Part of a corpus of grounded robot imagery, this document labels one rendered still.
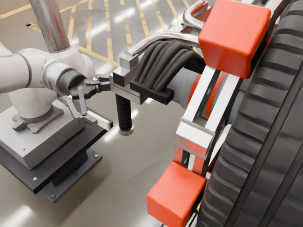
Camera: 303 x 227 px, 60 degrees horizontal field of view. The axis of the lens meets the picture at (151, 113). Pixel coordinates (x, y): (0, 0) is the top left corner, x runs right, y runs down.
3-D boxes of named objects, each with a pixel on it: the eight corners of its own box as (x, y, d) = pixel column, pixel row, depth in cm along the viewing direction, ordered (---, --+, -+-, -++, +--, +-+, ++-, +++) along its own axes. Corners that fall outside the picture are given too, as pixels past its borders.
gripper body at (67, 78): (81, 84, 82) (103, 95, 78) (60, 99, 77) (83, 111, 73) (76, 64, 77) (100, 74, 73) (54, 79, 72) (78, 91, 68)
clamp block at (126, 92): (140, 106, 59) (140, 88, 55) (110, 91, 63) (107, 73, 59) (153, 94, 62) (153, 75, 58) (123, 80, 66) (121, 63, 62)
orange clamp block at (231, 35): (248, 81, 41) (250, 55, 33) (203, 65, 44) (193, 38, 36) (268, 43, 42) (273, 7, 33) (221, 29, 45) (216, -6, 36)
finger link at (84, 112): (83, 84, 73) (77, 85, 72) (85, 112, 65) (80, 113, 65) (85, 95, 75) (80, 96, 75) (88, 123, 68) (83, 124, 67)
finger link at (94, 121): (82, 111, 67) (73, 118, 65) (97, 119, 65) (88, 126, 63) (83, 115, 68) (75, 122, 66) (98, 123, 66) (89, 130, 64)
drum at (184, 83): (232, 142, 67) (246, 101, 57) (162, 110, 76) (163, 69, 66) (251, 111, 75) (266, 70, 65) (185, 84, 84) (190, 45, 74)
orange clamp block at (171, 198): (203, 197, 52) (180, 236, 47) (169, 178, 56) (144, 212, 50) (208, 179, 48) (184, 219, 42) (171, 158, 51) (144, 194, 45)
